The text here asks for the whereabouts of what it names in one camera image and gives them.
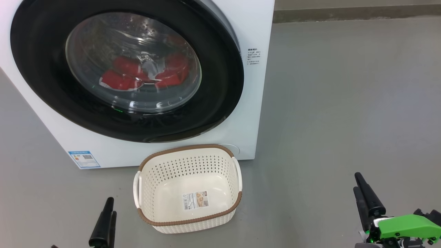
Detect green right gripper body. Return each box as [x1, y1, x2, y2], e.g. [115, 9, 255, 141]
[355, 214, 441, 248]

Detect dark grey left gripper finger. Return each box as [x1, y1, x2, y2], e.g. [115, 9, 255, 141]
[89, 197, 114, 248]
[110, 211, 117, 248]

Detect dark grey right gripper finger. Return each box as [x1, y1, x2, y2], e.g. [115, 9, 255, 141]
[353, 186, 372, 231]
[355, 172, 386, 218]

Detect red and white garment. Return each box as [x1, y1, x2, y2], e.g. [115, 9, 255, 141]
[100, 56, 149, 92]

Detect grey washing machine door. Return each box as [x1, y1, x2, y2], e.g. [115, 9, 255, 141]
[10, 0, 245, 143]

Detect cream perforated basket brown rim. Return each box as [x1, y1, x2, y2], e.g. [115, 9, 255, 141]
[133, 144, 243, 235]

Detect printed product label sticker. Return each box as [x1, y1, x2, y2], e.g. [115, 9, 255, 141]
[182, 191, 209, 211]

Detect white front-load washing machine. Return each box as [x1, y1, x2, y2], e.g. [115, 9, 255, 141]
[0, 0, 275, 169]

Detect blue energy label sticker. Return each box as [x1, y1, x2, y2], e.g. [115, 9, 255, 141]
[68, 150, 101, 169]

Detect grey raised floor kerb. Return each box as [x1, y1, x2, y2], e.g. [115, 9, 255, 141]
[273, 4, 441, 24]

